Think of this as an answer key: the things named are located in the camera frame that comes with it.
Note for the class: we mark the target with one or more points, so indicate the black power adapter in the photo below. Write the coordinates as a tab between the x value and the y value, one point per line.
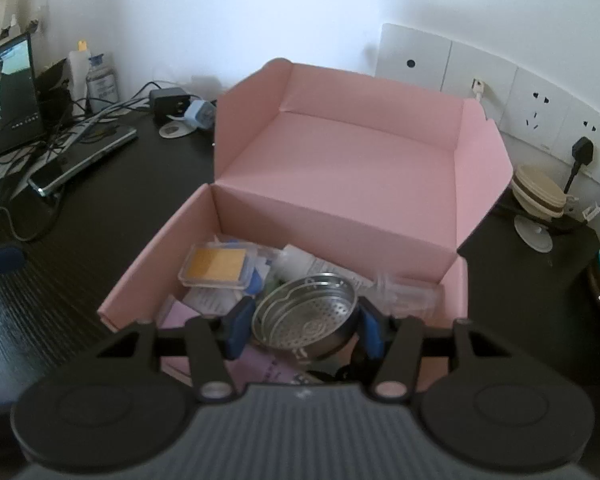
167	105

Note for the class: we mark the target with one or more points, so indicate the black speaker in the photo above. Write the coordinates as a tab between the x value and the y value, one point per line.
55	92

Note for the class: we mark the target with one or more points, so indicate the white lotion bottle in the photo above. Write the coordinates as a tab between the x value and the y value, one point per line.
79	75

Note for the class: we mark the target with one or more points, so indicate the clear bottle blue label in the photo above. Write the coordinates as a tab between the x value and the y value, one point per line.
102	85

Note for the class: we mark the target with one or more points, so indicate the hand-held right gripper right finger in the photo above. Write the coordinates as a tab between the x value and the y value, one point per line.
372	330

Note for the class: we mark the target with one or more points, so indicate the clear case gold pad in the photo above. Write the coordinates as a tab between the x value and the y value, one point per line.
217	265

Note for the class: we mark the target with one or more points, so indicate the silver round disc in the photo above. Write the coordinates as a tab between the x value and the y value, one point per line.
176	131

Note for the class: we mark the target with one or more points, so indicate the metal strainer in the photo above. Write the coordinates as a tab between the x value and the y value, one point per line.
305	320

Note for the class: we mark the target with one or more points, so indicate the purple sachet packet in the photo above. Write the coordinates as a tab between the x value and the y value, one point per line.
270	367

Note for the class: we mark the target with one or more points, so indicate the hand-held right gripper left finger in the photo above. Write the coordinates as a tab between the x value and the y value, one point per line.
240	327

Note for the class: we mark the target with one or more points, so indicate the black power plug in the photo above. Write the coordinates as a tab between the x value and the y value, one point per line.
582	150

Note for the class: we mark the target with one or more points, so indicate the white squeeze tube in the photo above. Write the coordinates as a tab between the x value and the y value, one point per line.
300	260

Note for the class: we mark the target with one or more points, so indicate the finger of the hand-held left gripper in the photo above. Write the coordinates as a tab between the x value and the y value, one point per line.
2	260

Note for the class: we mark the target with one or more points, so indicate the blue USB charger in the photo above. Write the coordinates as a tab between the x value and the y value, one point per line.
200	116

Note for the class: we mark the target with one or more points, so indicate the silver slim device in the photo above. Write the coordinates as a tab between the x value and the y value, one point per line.
95	152

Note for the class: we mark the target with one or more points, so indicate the pink cardboard box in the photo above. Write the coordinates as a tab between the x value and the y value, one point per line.
355	160

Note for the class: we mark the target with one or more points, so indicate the white wall socket panel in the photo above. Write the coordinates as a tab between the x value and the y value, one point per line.
415	55

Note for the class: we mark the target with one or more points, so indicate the black laptop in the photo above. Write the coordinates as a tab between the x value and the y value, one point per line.
5	100

